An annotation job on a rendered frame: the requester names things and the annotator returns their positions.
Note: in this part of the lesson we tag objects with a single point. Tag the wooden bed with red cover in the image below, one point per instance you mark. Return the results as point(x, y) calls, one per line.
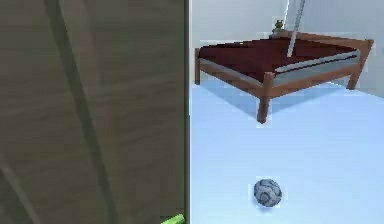
point(266, 56)

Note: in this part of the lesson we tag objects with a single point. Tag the grey patterned football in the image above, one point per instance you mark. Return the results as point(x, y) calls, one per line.
point(267, 193)

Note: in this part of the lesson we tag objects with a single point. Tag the small potted house plant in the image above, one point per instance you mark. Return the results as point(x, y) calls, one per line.
point(278, 29)

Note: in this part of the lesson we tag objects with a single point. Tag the grey slanted pole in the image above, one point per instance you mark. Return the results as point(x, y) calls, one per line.
point(295, 26)

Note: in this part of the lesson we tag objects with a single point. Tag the brown wooden door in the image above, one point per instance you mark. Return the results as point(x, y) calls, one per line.
point(93, 110)

